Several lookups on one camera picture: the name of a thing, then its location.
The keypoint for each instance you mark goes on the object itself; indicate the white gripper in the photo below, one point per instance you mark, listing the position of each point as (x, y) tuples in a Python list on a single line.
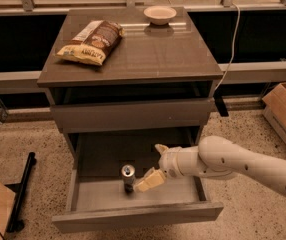
[(170, 162)]

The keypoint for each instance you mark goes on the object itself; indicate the brown yellow chip bag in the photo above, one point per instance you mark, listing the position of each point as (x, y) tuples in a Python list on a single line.
[(93, 44)]

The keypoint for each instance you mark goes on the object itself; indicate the beige paper bowl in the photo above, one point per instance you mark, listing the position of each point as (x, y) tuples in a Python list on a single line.
[(160, 15)]

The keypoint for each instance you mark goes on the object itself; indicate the black metal stand leg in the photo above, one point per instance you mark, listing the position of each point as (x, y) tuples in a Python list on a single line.
[(15, 224)]

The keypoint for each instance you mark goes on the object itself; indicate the black plug block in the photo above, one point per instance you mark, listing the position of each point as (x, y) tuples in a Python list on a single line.
[(221, 107)]

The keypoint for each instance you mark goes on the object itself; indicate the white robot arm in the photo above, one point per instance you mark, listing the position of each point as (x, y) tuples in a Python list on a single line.
[(214, 157)]

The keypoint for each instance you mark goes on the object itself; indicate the silver redbull can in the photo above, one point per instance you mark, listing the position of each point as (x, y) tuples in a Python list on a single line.
[(128, 176)]

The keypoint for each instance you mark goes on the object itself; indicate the open grey middle drawer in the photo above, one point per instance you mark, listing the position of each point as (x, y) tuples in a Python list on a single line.
[(97, 199)]

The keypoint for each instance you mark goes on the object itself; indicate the closed grey top drawer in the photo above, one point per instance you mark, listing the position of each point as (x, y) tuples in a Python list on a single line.
[(132, 115)]

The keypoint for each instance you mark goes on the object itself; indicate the grey drawer cabinet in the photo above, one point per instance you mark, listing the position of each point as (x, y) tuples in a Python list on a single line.
[(151, 63)]

